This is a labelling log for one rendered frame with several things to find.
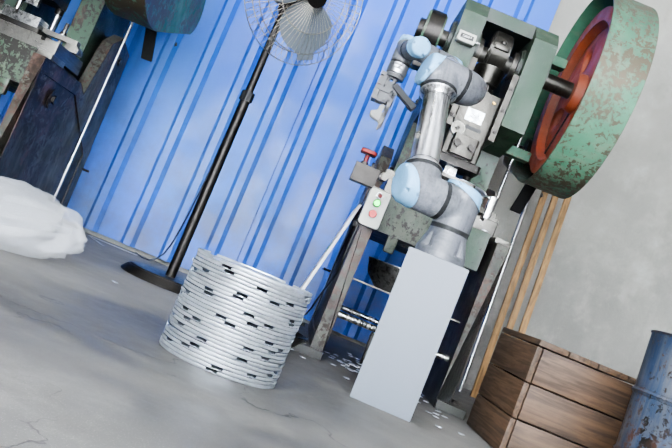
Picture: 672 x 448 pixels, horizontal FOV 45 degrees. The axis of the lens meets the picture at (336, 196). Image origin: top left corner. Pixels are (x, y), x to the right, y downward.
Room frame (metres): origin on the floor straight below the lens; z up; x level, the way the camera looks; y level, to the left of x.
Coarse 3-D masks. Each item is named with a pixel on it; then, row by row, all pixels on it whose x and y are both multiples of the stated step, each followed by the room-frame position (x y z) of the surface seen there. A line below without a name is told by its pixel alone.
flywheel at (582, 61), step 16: (608, 16) 3.03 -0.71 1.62; (592, 32) 3.24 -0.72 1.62; (576, 48) 3.35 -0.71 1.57; (592, 48) 3.23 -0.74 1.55; (576, 64) 3.38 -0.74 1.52; (592, 64) 3.13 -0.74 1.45; (576, 80) 3.14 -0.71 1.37; (576, 96) 3.10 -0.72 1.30; (544, 112) 3.48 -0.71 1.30; (560, 112) 3.37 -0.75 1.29; (544, 128) 3.44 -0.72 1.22; (544, 144) 3.39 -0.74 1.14; (544, 160) 3.15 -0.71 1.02
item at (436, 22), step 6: (432, 12) 3.09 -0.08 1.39; (438, 12) 3.10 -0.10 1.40; (432, 18) 3.08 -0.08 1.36; (438, 18) 3.08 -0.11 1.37; (444, 18) 3.09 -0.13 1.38; (432, 24) 3.07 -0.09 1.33; (438, 24) 3.07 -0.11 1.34; (426, 30) 3.08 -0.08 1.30; (432, 30) 3.07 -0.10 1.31; (438, 30) 3.07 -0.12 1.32; (426, 36) 3.08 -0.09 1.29; (432, 36) 3.08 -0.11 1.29; (438, 36) 3.08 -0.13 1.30; (432, 42) 3.09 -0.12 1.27; (414, 60) 3.22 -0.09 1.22; (414, 66) 3.25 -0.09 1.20
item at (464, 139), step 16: (464, 112) 3.08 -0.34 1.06; (480, 112) 3.08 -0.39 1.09; (496, 112) 3.09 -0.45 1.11; (448, 128) 3.10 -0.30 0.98; (464, 128) 3.07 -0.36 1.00; (480, 128) 3.08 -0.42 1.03; (448, 144) 3.08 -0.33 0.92; (464, 144) 3.05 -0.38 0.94; (480, 144) 3.08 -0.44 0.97; (464, 160) 3.09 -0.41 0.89
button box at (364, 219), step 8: (376, 192) 2.81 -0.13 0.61; (384, 192) 2.82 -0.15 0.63; (368, 200) 2.81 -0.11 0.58; (384, 200) 2.82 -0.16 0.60; (368, 208) 2.81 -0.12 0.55; (376, 208) 2.82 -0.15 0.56; (384, 208) 2.82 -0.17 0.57; (360, 216) 2.81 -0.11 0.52; (368, 216) 2.82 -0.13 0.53; (376, 216) 2.82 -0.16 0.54; (360, 224) 2.86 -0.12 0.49; (368, 224) 2.82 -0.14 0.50; (376, 224) 2.82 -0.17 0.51; (344, 256) 2.85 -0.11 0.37; (336, 272) 2.94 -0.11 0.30; (312, 304) 3.67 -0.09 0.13
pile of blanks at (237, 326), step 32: (192, 288) 1.83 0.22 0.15; (224, 288) 1.79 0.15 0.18; (256, 288) 1.82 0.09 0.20; (192, 320) 1.80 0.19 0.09; (224, 320) 1.78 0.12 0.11; (256, 320) 1.79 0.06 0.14; (288, 320) 1.84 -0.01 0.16; (192, 352) 1.79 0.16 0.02; (224, 352) 1.78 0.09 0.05; (256, 352) 1.80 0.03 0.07; (256, 384) 1.82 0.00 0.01
